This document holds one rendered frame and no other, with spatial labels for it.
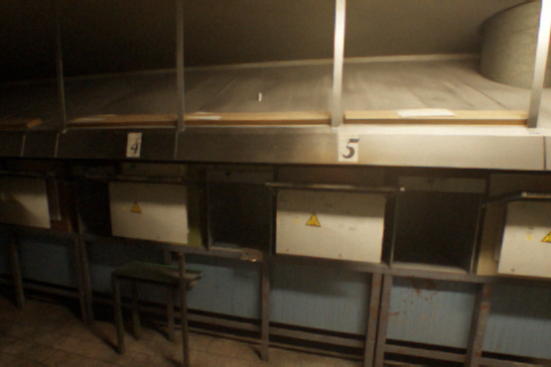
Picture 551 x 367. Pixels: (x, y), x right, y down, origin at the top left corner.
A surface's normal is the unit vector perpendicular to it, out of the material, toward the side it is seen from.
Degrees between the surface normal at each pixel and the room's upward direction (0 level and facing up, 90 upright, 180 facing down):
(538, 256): 90
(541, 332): 90
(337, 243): 90
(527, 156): 80
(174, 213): 90
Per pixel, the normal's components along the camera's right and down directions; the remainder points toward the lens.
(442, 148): -0.18, -0.07
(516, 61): -0.77, 0.07
